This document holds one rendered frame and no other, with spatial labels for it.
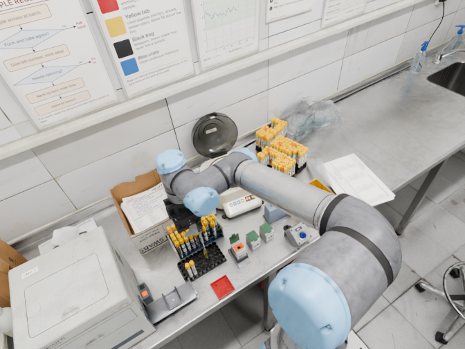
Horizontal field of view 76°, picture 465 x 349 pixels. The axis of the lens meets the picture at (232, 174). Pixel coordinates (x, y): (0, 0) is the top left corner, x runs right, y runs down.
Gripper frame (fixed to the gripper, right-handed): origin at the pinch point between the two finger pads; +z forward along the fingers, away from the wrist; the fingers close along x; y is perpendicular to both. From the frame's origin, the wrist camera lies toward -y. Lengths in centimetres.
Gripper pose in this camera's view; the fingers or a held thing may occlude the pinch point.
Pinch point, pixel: (198, 230)
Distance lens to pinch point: 103.3
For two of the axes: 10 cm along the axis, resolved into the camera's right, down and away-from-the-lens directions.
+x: 5.3, 5.9, -6.1
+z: 0.8, 6.9, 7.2
